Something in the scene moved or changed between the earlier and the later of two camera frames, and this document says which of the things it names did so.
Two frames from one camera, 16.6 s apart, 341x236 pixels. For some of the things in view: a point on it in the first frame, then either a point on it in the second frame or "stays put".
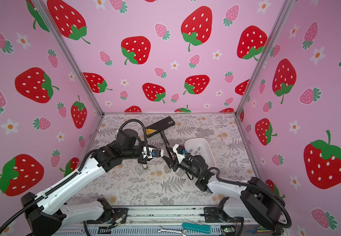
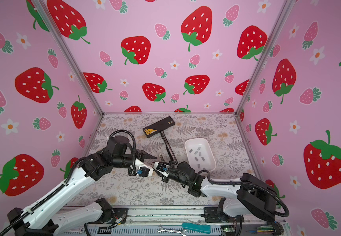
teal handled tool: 197,227 stays put
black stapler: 160,126 stays put
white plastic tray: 201,146 stays put
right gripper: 173,162 → 163,176
